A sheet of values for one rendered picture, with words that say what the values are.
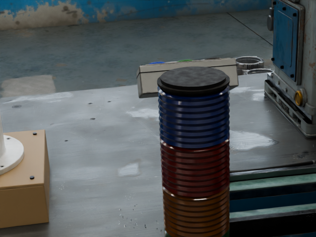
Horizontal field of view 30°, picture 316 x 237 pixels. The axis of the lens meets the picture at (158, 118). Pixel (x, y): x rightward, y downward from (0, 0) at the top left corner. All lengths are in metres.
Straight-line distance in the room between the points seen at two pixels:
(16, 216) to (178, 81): 0.68
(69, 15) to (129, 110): 4.85
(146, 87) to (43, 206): 0.29
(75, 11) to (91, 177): 5.20
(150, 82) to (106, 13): 5.42
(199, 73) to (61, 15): 5.92
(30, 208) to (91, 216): 0.11
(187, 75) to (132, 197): 0.69
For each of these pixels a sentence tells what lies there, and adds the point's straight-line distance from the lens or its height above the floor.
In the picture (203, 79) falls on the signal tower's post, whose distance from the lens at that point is 0.48.
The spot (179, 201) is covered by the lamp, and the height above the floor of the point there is 1.11.
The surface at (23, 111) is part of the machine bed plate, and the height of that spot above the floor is 0.80.
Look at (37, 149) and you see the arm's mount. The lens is 1.19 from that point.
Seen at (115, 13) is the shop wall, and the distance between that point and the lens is 6.43.
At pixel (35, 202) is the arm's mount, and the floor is 0.84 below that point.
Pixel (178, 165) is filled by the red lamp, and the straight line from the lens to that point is 0.49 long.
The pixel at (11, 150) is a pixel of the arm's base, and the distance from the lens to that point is 1.18.
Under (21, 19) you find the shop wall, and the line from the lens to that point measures 6.42.
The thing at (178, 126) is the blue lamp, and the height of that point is 1.18.
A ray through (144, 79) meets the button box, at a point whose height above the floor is 1.06.
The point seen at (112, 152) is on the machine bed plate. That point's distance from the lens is 1.35.
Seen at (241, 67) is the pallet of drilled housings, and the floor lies 0.33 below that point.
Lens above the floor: 1.37
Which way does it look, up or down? 22 degrees down
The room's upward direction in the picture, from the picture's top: 3 degrees counter-clockwise
